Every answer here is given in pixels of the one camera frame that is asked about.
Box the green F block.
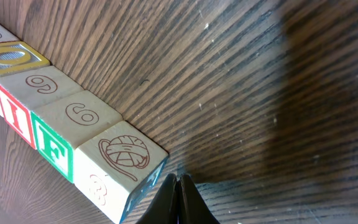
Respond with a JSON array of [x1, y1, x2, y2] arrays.
[[31, 90, 123, 183]]

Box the red I block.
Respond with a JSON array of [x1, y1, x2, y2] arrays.
[[0, 66, 83, 149]]

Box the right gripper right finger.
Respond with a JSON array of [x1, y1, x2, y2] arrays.
[[178, 174, 220, 224]]

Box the white green picture block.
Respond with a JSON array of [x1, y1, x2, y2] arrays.
[[0, 41, 50, 116]]

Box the plain white wooden block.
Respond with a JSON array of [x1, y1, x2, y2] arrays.
[[74, 121, 168, 223]]

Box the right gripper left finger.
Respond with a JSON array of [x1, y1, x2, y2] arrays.
[[136, 174, 178, 224]]

